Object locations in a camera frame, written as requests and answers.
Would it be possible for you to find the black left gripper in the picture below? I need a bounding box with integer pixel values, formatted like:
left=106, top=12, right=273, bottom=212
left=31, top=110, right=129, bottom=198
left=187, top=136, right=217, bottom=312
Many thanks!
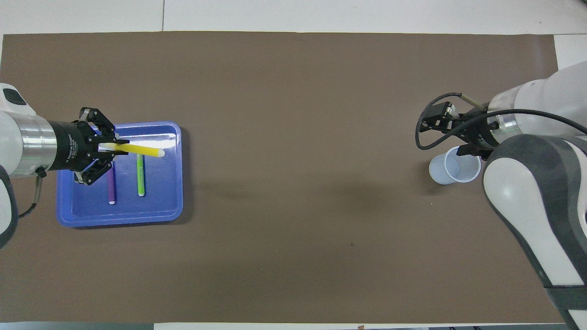
left=46, top=107, right=131, bottom=187

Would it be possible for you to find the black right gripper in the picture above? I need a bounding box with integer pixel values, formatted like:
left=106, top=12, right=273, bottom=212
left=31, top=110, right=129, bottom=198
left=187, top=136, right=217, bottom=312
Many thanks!
left=419, top=101, right=501, bottom=161

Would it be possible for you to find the purple marker pen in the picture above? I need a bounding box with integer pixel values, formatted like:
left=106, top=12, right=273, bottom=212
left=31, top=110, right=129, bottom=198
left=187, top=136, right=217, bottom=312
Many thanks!
left=106, top=162, right=116, bottom=205

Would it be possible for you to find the yellow marker pen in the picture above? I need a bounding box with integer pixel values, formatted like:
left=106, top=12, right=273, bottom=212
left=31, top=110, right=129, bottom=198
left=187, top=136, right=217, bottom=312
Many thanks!
left=98, top=142, right=166, bottom=159

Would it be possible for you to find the green marker pen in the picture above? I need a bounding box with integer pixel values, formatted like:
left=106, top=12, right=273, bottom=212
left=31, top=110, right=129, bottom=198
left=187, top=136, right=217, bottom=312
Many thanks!
left=136, top=154, right=147, bottom=198

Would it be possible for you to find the blue plastic tray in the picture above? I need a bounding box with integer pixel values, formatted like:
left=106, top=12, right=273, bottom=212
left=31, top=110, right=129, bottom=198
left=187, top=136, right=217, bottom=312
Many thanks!
left=56, top=121, right=183, bottom=228

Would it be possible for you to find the translucent plastic cup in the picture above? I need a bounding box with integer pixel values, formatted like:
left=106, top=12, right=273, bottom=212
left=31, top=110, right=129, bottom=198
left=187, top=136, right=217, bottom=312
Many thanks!
left=428, top=146, right=482, bottom=186

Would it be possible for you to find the brown table mat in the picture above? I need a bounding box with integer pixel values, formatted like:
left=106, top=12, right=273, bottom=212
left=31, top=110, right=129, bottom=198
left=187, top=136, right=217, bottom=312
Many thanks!
left=0, top=31, right=586, bottom=324

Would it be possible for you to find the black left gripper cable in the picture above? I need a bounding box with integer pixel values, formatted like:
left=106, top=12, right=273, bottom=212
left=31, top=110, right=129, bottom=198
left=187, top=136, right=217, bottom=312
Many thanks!
left=16, top=167, right=47, bottom=219

